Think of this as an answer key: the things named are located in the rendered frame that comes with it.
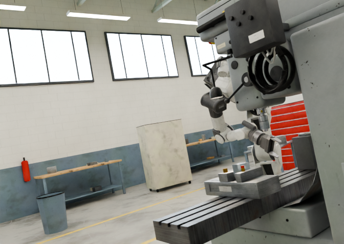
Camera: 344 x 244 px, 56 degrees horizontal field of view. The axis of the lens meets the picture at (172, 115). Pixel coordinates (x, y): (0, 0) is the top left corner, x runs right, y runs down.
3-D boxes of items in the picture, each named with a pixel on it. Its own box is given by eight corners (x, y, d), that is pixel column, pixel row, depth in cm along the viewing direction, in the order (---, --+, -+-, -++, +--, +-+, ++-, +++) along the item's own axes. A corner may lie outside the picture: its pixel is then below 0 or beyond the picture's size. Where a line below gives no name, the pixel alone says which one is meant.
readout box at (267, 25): (231, 58, 131) (221, 8, 132) (245, 58, 136) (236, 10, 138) (272, 42, 115) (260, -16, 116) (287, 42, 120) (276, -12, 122)
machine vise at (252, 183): (206, 195, 165) (201, 173, 165) (227, 187, 173) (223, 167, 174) (259, 199, 136) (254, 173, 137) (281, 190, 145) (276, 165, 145)
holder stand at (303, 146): (297, 169, 189) (290, 135, 190) (321, 161, 199) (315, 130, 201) (315, 169, 178) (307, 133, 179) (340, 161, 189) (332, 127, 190)
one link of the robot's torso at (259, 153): (260, 160, 250) (252, 101, 256) (282, 158, 239) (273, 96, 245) (251, 162, 239) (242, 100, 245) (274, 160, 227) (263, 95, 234)
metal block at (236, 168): (234, 177, 153) (231, 164, 153) (242, 174, 157) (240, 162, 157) (242, 177, 149) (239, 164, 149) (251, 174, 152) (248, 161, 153)
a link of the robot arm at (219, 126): (211, 139, 239) (205, 117, 225) (222, 129, 245) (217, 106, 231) (223, 145, 231) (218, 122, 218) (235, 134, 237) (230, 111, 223)
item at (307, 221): (224, 225, 175) (220, 203, 175) (265, 207, 195) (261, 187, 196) (311, 239, 135) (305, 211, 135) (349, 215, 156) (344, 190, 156)
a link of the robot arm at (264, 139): (264, 156, 197) (250, 147, 206) (275, 151, 202) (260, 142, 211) (267, 138, 192) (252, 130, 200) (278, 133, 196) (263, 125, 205)
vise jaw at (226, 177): (219, 181, 155) (217, 173, 156) (240, 175, 164) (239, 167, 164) (228, 182, 150) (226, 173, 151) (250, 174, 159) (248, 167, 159)
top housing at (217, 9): (199, 43, 181) (193, 15, 182) (231, 44, 197) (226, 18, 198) (269, 7, 143) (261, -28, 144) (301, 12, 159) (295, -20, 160)
